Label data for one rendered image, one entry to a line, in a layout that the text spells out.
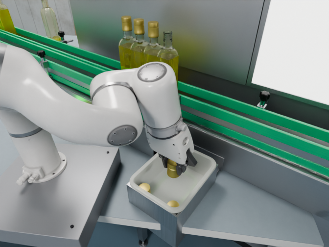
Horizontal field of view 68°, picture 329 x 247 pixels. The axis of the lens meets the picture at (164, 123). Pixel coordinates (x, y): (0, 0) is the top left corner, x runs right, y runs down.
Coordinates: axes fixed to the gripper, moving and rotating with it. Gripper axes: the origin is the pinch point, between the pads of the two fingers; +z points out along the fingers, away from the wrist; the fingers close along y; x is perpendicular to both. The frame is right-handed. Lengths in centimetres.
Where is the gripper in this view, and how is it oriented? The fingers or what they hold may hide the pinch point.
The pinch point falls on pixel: (174, 163)
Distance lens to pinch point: 62.4
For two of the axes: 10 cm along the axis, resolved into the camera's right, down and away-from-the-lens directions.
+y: -8.0, -3.5, 4.8
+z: 1.6, 6.5, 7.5
